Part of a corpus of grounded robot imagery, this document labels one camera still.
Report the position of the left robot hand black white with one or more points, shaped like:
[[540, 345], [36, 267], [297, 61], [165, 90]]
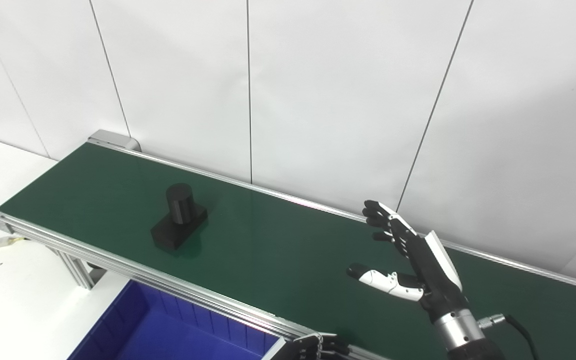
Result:
[[318, 350]]

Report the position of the black cylinder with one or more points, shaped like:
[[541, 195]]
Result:
[[178, 215]]

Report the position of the grey conveyor end housing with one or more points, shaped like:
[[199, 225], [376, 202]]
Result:
[[115, 139]]

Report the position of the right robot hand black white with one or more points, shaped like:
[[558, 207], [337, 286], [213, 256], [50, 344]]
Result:
[[435, 275]]

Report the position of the aluminium conveyor leg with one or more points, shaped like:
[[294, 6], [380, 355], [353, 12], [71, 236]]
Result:
[[80, 270]]

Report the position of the blue plastic bin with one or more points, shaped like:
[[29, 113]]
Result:
[[168, 330]]

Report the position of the green conveyor belt aluminium frame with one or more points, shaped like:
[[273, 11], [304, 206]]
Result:
[[278, 250]]

